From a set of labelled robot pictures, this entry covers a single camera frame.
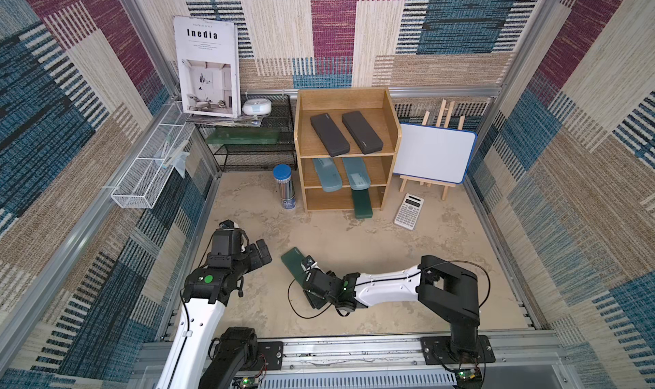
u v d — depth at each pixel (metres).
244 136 0.94
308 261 0.76
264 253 0.68
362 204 1.05
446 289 0.51
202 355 0.44
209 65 0.78
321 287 0.66
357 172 0.94
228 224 0.66
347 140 0.86
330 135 0.85
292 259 0.92
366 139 0.81
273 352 0.74
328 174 0.94
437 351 0.74
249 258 0.67
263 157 1.19
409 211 1.05
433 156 0.99
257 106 0.88
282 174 0.94
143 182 0.91
